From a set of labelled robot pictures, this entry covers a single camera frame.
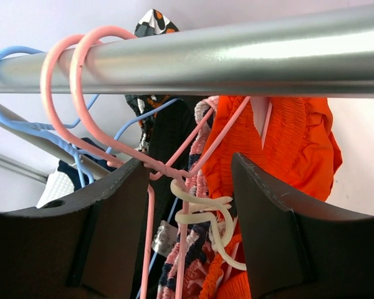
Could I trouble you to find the navy blue shorts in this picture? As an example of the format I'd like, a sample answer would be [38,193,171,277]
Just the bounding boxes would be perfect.
[57,154,116,191]

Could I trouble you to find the orange shorts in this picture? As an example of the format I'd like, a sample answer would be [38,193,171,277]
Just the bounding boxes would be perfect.
[198,96,342,298]

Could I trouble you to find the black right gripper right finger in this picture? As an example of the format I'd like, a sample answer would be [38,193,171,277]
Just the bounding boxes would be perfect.
[231,153,374,298]

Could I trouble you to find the blue wire hanger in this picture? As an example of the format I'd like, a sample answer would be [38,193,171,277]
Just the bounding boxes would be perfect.
[0,51,100,187]
[0,46,157,298]

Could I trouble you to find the pink wire hanger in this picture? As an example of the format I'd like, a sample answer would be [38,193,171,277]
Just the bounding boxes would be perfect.
[69,26,251,298]
[40,34,155,298]

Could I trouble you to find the black shorts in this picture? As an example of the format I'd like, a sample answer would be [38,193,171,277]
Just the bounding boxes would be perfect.
[130,96,205,298]

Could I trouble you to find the camouflage patterned shorts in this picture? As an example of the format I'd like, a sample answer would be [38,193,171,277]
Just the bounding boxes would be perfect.
[125,9,179,153]

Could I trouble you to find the silver clothes rack rail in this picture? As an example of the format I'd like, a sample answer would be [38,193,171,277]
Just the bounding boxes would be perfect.
[0,2,374,99]

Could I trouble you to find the pink patterned shorts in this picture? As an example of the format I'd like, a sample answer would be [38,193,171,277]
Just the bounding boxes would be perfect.
[156,115,215,298]

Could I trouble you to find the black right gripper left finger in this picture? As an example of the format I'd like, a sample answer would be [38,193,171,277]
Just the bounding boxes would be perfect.
[0,159,149,298]

